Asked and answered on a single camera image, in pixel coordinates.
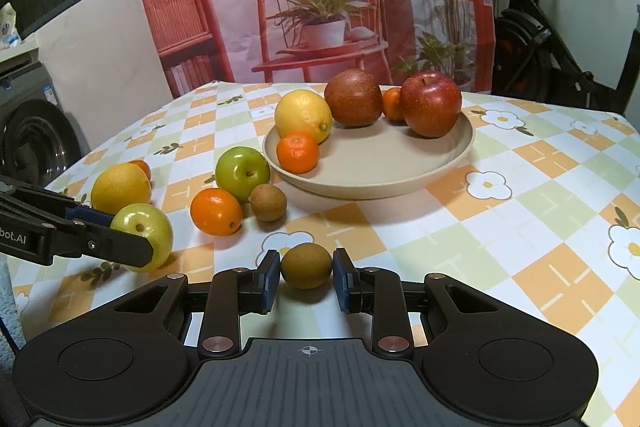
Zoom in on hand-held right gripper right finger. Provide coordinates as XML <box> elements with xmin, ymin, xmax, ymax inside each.
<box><xmin>332</xmin><ymin>248</ymin><xmax>508</xmax><ymax>362</ymax></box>

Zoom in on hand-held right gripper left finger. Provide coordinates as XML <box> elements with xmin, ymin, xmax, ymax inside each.
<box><xmin>100</xmin><ymin>249</ymin><xmax>282</xmax><ymax>362</ymax></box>

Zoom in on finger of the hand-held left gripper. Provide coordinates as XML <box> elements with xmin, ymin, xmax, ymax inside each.
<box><xmin>0</xmin><ymin>174</ymin><xmax>114</xmax><ymax>226</ymax></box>
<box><xmin>0</xmin><ymin>206</ymin><xmax>155</xmax><ymax>271</ymax></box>

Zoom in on small brown longan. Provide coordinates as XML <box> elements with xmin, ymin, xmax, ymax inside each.
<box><xmin>280</xmin><ymin>243</ymin><xmax>334</xmax><ymax>290</ymax></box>
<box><xmin>249</xmin><ymin>183</ymin><xmax>288</xmax><ymax>223</ymax></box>

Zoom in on yellow lemon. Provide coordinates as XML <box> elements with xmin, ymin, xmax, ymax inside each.
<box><xmin>274</xmin><ymin>90</ymin><xmax>334</xmax><ymax>144</ymax></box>
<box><xmin>90</xmin><ymin>163</ymin><xmax>152</xmax><ymax>214</ymax></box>

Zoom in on yellow-green apple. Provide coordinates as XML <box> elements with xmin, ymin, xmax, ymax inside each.
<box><xmin>110</xmin><ymin>203</ymin><xmax>174</xmax><ymax>273</ymax></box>

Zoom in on green apple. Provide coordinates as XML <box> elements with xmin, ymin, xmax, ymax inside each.
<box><xmin>215</xmin><ymin>147</ymin><xmax>272</xmax><ymax>204</ymax></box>

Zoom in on beige round plate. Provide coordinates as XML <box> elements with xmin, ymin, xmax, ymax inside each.
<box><xmin>262</xmin><ymin>107</ymin><xmax>476</xmax><ymax>200</ymax></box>

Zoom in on reddish brown round fruit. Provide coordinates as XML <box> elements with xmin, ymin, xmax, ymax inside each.
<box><xmin>324</xmin><ymin>69</ymin><xmax>384</xmax><ymax>128</ymax></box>

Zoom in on red apple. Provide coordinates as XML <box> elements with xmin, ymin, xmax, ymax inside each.
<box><xmin>400</xmin><ymin>72</ymin><xmax>462</xmax><ymax>138</ymax></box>

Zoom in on grey washing machine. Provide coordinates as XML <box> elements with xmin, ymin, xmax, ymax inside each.
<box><xmin>0</xmin><ymin>52</ymin><xmax>83</xmax><ymax>190</ymax></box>

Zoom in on checkered floral tablecloth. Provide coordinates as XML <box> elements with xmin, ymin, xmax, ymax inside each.
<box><xmin>12</xmin><ymin>82</ymin><xmax>640</xmax><ymax>413</ymax></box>

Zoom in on white printed bag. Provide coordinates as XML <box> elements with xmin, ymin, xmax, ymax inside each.
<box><xmin>0</xmin><ymin>4</ymin><xmax>22</xmax><ymax>50</ymax></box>

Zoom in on pink printed backdrop cloth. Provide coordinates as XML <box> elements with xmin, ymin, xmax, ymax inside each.
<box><xmin>122</xmin><ymin>0</ymin><xmax>498</xmax><ymax>98</ymax></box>

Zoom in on black exercise bike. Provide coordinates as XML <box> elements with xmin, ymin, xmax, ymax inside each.
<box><xmin>480</xmin><ymin>0</ymin><xmax>640</xmax><ymax>118</ymax></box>

